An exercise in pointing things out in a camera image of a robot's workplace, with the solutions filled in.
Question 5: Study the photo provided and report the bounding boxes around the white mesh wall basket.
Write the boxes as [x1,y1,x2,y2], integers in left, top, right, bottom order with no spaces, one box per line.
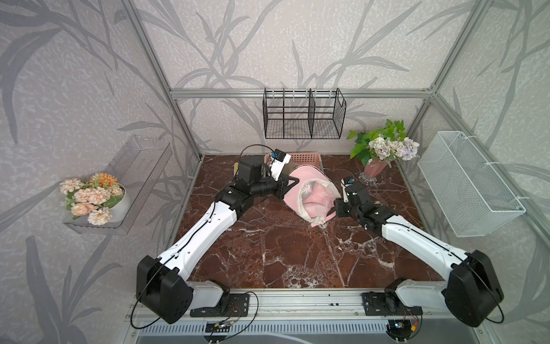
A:
[418,131,527,237]

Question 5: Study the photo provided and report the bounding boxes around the black wire rack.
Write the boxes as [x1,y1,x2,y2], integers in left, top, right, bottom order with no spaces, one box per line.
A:
[262,88,347,140]

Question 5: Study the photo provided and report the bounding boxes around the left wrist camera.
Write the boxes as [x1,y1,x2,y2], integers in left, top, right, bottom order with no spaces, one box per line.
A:
[270,149,292,181]

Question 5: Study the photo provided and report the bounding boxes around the pink vase with flowers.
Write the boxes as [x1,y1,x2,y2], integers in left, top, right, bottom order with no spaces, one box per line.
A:
[347,120,420,185]

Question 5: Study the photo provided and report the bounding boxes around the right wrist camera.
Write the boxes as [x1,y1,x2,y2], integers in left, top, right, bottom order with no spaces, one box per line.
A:
[341,176,355,203]

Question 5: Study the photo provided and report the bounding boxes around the white pot peach flowers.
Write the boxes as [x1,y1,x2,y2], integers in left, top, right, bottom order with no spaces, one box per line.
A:
[59,173,131,226]

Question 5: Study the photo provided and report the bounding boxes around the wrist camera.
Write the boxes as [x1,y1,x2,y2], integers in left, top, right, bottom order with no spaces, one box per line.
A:
[270,149,292,181]
[341,176,355,203]

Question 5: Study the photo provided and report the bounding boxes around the pink plastic basket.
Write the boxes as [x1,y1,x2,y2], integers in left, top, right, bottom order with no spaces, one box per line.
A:
[283,152,324,174]

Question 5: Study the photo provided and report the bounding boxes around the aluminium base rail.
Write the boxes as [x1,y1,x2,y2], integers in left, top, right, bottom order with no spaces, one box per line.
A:
[124,287,486,322]

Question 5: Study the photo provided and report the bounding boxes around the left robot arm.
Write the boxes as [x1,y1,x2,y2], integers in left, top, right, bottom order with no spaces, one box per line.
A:
[135,150,299,324]

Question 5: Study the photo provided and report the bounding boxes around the clear acrylic shelf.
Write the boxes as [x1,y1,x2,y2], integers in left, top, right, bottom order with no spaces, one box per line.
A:
[62,135,173,235]

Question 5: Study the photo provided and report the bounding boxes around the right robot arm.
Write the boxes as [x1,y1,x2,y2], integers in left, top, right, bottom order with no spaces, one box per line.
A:
[335,177,504,328]

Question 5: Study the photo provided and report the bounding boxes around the pink baseball cap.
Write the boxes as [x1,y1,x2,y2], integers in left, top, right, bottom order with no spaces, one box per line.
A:
[284,165,341,229]

